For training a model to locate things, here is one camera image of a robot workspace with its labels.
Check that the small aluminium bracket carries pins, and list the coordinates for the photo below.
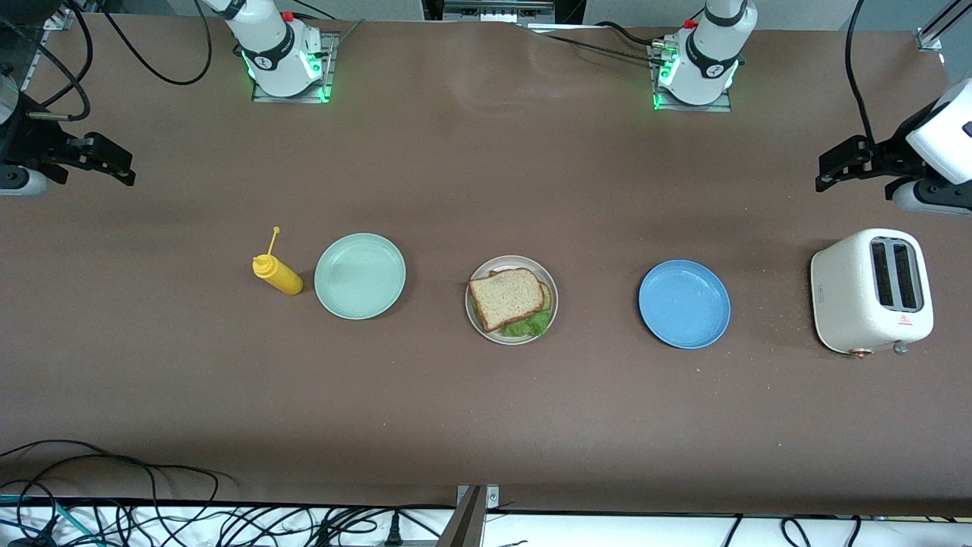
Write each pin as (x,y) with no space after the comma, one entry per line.
(492,497)

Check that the grey metal rail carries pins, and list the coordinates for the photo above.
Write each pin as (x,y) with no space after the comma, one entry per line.
(497,7)

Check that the brown bread slice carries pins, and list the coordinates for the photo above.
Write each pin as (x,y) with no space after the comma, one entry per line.
(545,296)
(505,296)

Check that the mint green plate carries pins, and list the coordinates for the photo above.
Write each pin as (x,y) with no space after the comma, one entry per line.
(358,276)

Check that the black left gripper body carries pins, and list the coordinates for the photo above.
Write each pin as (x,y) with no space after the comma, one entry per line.
(893,154)

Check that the white toaster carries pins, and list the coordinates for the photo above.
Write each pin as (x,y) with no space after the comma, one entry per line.
(843,296)

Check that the grey metal bar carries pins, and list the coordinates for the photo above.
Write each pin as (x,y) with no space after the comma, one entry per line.
(465,524)

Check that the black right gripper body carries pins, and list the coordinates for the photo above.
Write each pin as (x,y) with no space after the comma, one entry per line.
(32,142)

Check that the green lettuce leaf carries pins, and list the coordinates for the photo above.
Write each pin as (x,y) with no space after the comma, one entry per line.
(528,327)

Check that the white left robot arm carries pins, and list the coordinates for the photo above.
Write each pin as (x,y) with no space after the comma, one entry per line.
(710,68)

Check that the aluminium frame profile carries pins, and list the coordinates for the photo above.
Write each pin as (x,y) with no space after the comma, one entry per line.
(45,38)
(928,38)

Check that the beige plate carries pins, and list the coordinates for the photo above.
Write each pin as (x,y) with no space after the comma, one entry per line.
(486,334)

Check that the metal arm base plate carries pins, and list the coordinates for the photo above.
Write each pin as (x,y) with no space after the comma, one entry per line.
(329,76)
(691,108)

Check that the black power plug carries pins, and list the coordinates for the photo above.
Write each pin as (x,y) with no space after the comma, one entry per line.
(392,532)

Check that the yellow mustard squeeze bottle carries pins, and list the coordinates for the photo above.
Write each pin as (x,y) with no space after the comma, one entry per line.
(279,277)

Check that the blue plate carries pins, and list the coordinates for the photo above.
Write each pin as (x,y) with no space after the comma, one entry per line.
(683,304)

